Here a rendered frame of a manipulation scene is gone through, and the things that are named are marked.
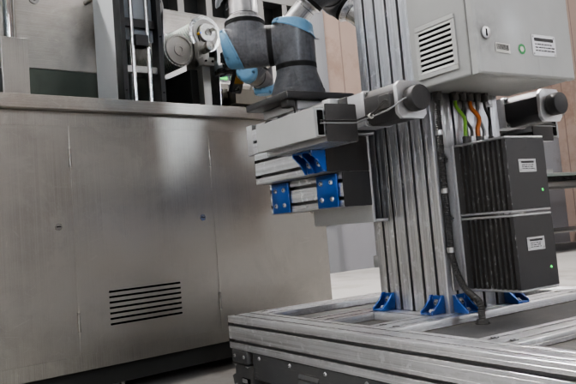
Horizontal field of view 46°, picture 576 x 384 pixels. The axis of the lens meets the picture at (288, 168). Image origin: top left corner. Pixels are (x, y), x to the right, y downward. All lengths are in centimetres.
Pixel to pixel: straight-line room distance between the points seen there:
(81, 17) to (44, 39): 19
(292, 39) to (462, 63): 54
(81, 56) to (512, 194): 184
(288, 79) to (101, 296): 85
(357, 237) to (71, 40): 442
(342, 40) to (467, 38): 546
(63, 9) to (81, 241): 111
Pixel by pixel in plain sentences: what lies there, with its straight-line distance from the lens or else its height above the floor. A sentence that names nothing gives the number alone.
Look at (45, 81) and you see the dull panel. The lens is 280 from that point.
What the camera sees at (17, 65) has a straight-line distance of 248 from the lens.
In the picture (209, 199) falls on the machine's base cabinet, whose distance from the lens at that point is 234.
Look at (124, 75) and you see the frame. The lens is 241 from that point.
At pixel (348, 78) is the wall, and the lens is 694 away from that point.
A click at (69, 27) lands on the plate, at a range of 289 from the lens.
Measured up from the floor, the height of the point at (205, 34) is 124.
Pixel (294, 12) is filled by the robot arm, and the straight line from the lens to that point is 239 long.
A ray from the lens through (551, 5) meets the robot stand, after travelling 181.
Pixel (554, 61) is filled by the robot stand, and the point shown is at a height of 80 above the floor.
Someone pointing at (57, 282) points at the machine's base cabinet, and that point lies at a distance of 209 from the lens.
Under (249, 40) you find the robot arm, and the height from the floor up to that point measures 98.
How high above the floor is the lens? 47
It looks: 5 degrees up
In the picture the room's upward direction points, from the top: 5 degrees counter-clockwise
